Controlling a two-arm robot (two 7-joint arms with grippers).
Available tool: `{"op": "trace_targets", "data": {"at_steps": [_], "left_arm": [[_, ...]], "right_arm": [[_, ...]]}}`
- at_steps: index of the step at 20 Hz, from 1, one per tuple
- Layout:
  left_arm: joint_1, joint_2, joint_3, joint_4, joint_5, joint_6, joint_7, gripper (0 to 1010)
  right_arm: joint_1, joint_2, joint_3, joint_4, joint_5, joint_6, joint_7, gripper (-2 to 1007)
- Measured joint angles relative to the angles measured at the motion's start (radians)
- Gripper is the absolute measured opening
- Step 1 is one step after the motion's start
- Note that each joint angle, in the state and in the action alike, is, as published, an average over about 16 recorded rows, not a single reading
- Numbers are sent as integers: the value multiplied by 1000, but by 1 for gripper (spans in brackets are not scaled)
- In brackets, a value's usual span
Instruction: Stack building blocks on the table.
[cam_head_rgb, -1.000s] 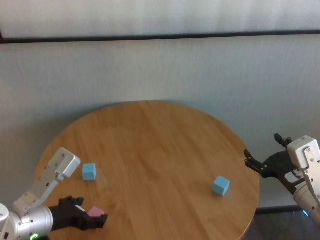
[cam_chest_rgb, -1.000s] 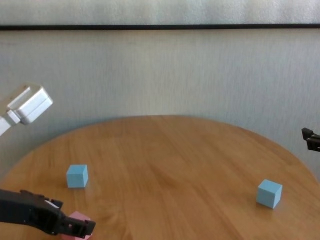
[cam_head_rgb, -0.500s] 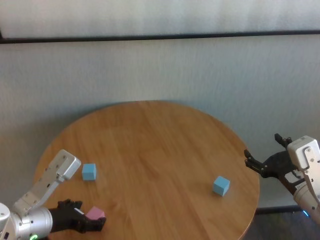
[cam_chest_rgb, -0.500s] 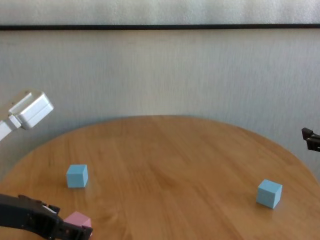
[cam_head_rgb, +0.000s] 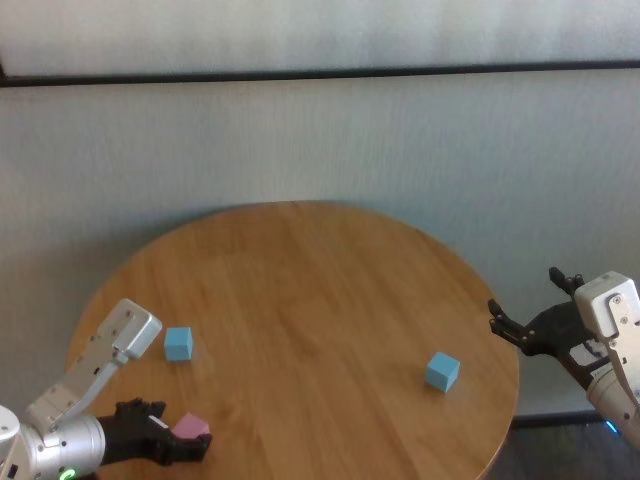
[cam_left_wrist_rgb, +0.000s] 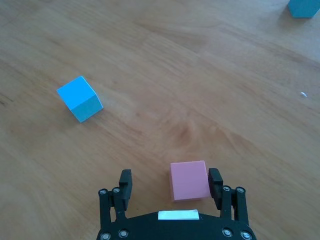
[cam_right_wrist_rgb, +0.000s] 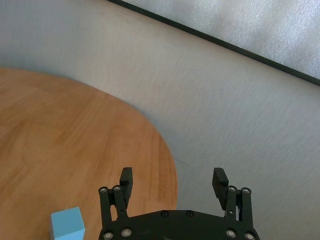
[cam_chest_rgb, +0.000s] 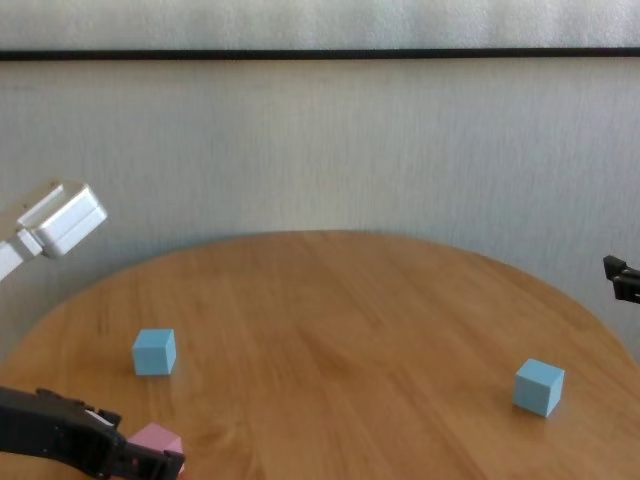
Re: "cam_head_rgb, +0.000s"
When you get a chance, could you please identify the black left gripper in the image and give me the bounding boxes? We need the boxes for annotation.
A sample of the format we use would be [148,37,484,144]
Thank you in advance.
[97,397,214,467]

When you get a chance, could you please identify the grey flat camera cable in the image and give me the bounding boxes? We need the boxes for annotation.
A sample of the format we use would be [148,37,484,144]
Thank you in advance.
[49,349,126,429]

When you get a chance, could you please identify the light blue cube block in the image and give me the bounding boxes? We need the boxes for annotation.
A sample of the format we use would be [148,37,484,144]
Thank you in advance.
[164,326,195,362]
[425,351,462,394]

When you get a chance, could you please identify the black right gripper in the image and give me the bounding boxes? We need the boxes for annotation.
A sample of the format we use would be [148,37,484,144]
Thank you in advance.
[487,266,617,397]

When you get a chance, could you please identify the black wall rail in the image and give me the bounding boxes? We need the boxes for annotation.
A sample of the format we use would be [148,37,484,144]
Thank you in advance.
[0,47,640,89]

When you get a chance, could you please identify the pink cube block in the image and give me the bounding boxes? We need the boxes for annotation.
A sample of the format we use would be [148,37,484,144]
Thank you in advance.
[173,411,211,442]

